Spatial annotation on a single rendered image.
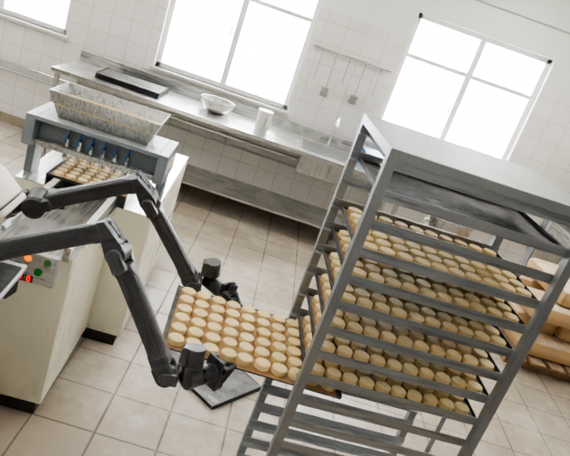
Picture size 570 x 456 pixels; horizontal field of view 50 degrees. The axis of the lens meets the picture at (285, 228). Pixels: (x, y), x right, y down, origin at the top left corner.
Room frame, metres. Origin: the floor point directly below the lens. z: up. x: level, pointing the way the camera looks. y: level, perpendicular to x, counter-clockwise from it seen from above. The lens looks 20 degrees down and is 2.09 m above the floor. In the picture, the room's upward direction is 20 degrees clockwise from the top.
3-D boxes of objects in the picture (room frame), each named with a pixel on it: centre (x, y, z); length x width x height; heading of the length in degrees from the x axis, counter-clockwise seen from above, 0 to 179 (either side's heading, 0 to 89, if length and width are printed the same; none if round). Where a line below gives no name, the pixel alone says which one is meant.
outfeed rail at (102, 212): (3.19, 0.92, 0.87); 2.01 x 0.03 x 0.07; 7
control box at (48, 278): (2.20, 0.95, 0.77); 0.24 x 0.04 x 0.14; 97
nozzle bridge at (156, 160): (3.07, 1.05, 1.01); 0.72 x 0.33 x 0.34; 97
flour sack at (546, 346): (4.78, -2.42, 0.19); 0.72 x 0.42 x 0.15; 98
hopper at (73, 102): (3.07, 1.05, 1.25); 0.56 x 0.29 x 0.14; 97
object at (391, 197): (1.71, -0.50, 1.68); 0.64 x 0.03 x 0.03; 99
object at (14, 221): (3.16, 1.20, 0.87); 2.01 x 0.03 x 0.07; 7
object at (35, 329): (2.56, 0.99, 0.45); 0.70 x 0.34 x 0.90; 7
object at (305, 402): (1.71, -0.50, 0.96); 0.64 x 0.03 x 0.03; 99
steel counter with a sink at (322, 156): (5.77, 0.75, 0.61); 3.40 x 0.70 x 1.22; 94
